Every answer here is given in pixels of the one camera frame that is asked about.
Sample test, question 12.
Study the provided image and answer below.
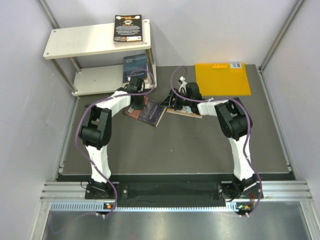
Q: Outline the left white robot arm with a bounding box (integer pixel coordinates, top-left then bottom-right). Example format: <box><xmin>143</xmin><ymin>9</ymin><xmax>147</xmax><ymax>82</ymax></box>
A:
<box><xmin>78</xmin><ymin>76</ymin><xmax>145</xmax><ymax>199</ymax></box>

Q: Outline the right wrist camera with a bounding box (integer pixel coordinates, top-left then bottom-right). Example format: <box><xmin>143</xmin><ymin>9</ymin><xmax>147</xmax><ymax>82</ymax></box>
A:
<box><xmin>178</xmin><ymin>76</ymin><xmax>187</xmax><ymax>94</ymax></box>

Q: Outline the black treehouse paperback book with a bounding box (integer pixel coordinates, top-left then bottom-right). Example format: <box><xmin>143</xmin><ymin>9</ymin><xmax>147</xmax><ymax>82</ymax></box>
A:
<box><xmin>113</xmin><ymin>14</ymin><xmax>144</xmax><ymax>47</ymax></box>

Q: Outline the dark sunset cover book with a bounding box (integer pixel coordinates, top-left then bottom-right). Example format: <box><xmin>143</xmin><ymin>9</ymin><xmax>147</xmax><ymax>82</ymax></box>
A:
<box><xmin>123</xmin><ymin>96</ymin><xmax>167</xmax><ymax>128</ymax></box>

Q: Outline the blue hardcover book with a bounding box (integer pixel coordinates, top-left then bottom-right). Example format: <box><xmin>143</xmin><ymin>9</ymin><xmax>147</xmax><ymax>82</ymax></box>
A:
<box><xmin>122</xmin><ymin>53</ymin><xmax>148</xmax><ymax>84</ymax></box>

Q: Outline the grey slotted cable duct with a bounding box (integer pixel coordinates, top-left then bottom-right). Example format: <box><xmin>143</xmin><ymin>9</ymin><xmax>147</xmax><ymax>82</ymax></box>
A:
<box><xmin>50</xmin><ymin>201</ymin><xmax>239</xmax><ymax>213</ymax></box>

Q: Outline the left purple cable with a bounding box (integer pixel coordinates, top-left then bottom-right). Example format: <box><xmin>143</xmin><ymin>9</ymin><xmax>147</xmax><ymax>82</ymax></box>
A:
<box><xmin>74</xmin><ymin>68</ymin><xmax>156</xmax><ymax>217</ymax></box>

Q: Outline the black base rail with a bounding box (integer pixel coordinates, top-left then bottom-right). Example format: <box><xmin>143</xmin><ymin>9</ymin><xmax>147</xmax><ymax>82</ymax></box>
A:
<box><xmin>85</xmin><ymin>174</ymin><xmax>261</xmax><ymax>207</ymax></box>

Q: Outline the orange illustrated children's book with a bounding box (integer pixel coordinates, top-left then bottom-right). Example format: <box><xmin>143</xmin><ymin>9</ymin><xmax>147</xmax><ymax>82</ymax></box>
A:
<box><xmin>166</xmin><ymin>106</ymin><xmax>203</xmax><ymax>119</ymax></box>

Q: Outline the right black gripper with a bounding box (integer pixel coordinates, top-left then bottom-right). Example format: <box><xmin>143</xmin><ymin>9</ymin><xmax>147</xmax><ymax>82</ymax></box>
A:
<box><xmin>160</xmin><ymin>88</ymin><xmax>192</xmax><ymax>111</ymax></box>

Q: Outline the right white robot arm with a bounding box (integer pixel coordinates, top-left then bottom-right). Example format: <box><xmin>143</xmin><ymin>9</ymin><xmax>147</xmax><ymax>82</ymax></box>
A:
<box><xmin>161</xmin><ymin>81</ymin><xmax>257</xmax><ymax>202</ymax></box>

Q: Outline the purple cable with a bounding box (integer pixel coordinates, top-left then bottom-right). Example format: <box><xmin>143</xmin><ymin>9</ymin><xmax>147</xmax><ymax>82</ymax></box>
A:
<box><xmin>170</xmin><ymin>65</ymin><xmax>263</xmax><ymax>218</ymax></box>
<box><xmin>74</xmin><ymin>68</ymin><xmax>156</xmax><ymax>217</ymax></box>

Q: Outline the white two-tier shelf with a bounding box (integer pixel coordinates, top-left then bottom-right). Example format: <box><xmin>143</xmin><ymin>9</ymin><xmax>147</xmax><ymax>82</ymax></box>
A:
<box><xmin>43</xmin><ymin>19</ymin><xmax>157</xmax><ymax>97</ymax></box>

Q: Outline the yellow file folder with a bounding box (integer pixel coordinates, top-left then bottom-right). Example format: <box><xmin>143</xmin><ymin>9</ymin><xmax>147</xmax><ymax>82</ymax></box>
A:
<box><xmin>194</xmin><ymin>62</ymin><xmax>252</xmax><ymax>96</ymax></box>

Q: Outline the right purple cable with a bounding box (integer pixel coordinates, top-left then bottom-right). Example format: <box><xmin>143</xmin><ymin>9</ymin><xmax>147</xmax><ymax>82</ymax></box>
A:
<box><xmin>170</xmin><ymin>65</ymin><xmax>263</xmax><ymax>218</ymax></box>

